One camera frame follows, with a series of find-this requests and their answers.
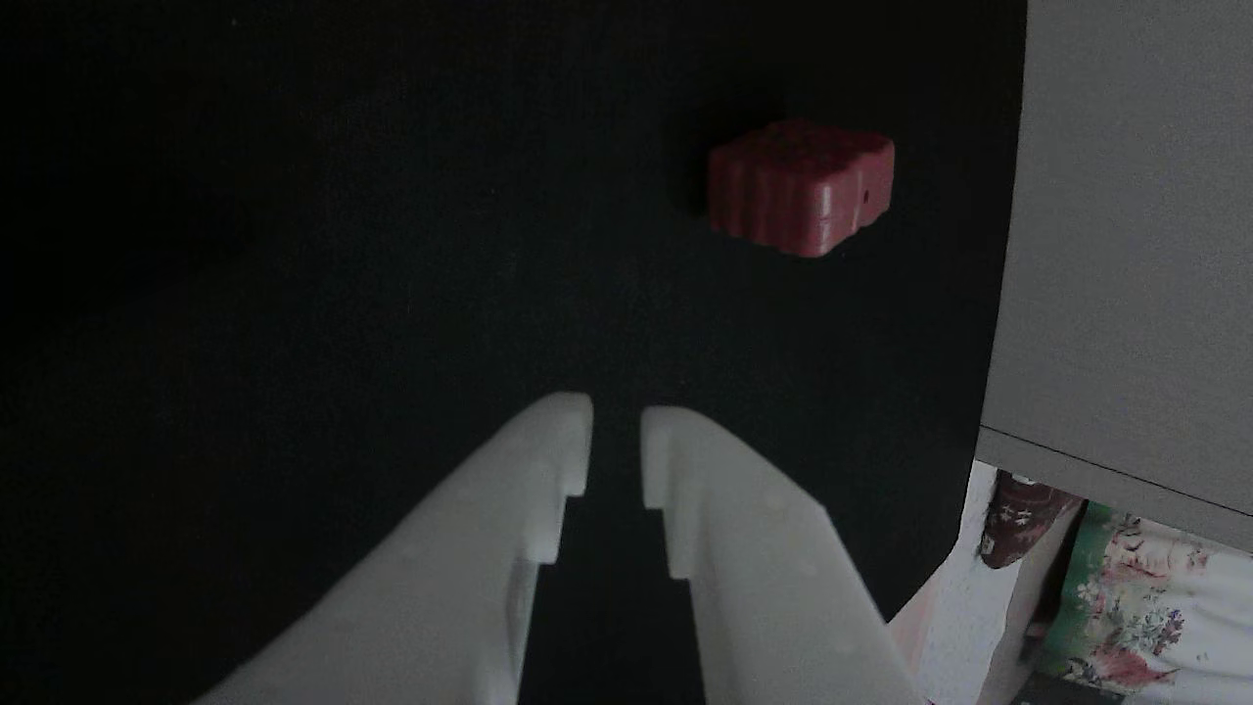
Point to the floral patterned fabric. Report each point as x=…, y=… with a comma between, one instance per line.
x=1145, y=597

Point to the red brick-shaped toy block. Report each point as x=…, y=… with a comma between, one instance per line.
x=798, y=186

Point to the black desk mat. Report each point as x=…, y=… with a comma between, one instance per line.
x=343, y=245

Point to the dark red patterned fabric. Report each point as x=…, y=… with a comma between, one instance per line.
x=1023, y=519

